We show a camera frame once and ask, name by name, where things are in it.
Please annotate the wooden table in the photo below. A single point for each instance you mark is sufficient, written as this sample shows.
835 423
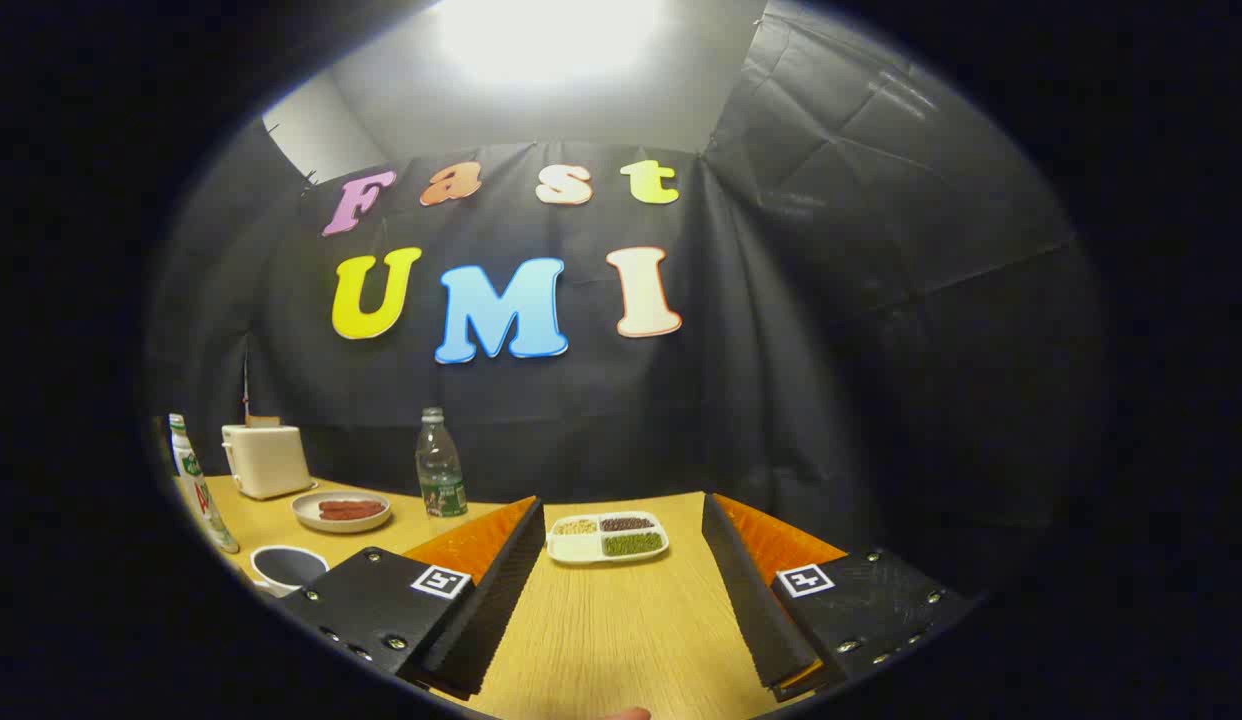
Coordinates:
621 620

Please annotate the toast slice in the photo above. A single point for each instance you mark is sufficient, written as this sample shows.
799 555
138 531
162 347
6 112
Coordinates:
263 421

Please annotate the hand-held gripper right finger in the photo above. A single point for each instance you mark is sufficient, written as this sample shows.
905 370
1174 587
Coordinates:
751 600

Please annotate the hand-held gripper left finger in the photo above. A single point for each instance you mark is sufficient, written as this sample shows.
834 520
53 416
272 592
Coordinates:
486 610

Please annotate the white divided tray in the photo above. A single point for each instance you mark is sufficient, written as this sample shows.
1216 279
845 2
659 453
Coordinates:
573 548

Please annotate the clear plastic water bottle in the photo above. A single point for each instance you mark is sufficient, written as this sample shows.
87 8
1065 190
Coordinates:
441 470

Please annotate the green beans heap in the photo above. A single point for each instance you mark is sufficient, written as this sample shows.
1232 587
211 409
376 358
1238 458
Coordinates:
633 544

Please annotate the black backdrop cloth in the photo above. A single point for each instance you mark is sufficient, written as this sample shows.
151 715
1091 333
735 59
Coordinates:
781 400

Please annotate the white round plate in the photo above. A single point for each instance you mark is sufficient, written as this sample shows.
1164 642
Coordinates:
306 512

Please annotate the dark red beans heap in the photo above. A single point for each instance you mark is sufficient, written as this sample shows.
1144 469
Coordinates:
626 523

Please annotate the yellow beans heap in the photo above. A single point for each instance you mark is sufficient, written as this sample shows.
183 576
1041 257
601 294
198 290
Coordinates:
576 526

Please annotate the red sausages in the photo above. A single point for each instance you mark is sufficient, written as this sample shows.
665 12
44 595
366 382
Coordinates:
351 510

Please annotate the white juice bottle green label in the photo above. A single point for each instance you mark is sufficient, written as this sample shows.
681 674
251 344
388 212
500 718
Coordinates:
196 480

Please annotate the white toaster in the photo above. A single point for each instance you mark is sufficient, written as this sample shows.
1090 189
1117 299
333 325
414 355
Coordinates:
266 460

